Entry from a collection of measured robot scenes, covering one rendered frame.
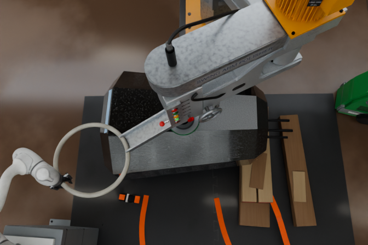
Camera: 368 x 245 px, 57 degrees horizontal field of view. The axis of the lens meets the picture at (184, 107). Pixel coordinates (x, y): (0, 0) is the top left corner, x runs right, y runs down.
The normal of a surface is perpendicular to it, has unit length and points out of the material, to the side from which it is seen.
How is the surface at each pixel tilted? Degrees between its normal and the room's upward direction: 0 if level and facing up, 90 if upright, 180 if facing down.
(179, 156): 45
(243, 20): 0
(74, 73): 0
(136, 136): 16
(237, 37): 0
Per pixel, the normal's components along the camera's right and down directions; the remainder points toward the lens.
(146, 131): -0.30, -0.20
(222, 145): -0.03, 0.44
